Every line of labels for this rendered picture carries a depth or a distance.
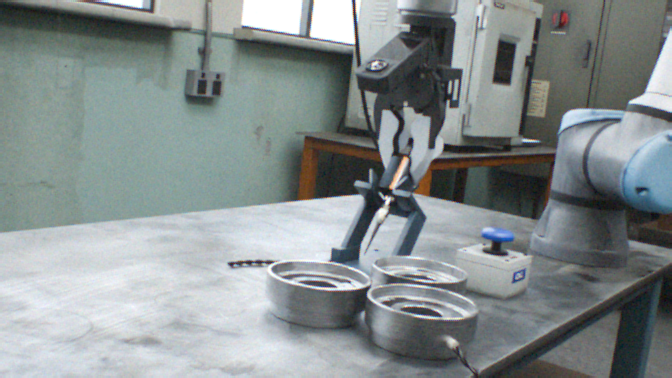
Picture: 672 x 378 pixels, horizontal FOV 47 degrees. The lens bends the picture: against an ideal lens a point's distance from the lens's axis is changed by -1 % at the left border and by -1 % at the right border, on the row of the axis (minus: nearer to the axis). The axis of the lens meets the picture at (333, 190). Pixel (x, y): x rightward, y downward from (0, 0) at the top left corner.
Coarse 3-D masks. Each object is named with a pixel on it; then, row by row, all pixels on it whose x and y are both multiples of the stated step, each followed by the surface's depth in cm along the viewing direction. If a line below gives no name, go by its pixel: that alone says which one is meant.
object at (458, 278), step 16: (384, 256) 89; (400, 256) 90; (384, 272) 82; (400, 272) 88; (416, 272) 88; (432, 272) 89; (448, 272) 89; (464, 272) 86; (448, 288) 81; (464, 288) 84
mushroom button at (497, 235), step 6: (486, 228) 96; (492, 228) 96; (498, 228) 96; (486, 234) 95; (492, 234) 95; (498, 234) 94; (504, 234) 94; (510, 234) 95; (492, 240) 94; (498, 240) 94; (504, 240) 94; (510, 240) 95; (492, 246) 96; (498, 246) 96
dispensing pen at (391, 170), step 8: (392, 160) 100; (400, 160) 100; (392, 168) 99; (384, 176) 99; (392, 176) 99; (384, 184) 99; (384, 192) 100; (392, 192) 99; (384, 200) 99; (392, 200) 99; (384, 208) 99; (384, 216) 98; (376, 224) 98
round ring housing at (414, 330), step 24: (384, 288) 77; (408, 288) 78; (432, 288) 78; (384, 312) 70; (408, 312) 75; (432, 312) 75; (384, 336) 71; (408, 336) 69; (432, 336) 68; (456, 336) 69
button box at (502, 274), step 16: (464, 256) 95; (480, 256) 94; (496, 256) 95; (512, 256) 96; (528, 256) 97; (480, 272) 94; (496, 272) 93; (512, 272) 93; (528, 272) 97; (480, 288) 94; (496, 288) 93; (512, 288) 94
